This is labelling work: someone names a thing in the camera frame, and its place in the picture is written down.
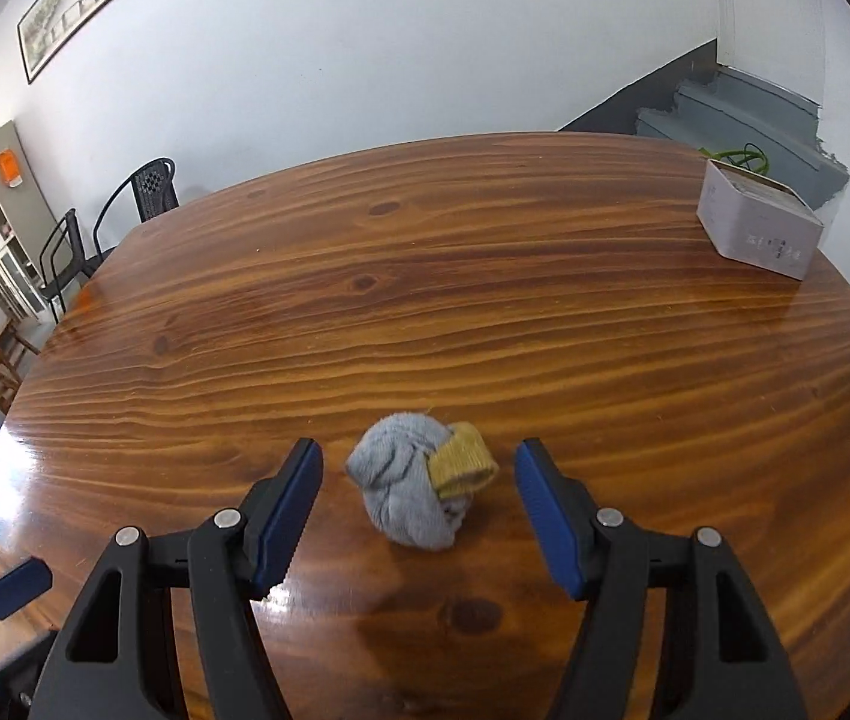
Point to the grey tin box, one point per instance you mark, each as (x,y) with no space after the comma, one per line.
(757,221)

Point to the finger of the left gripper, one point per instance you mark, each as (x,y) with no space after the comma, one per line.
(24,583)

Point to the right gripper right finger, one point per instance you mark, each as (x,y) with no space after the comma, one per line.
(721,656)

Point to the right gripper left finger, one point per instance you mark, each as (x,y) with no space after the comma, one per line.
(116,656)

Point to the orange paper sign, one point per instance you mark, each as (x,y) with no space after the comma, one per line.
(10,169)

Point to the black metal chair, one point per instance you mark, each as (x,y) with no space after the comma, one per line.
(63,260)
(152,186)

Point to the grey staircase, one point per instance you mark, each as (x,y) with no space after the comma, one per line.
(698,101)

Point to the grey yellow sock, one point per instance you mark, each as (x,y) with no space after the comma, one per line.
(418,477)

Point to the green shopping bag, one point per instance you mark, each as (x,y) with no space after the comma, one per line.
(749,157)

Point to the white cabinet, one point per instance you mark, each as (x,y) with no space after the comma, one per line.
(25,223)

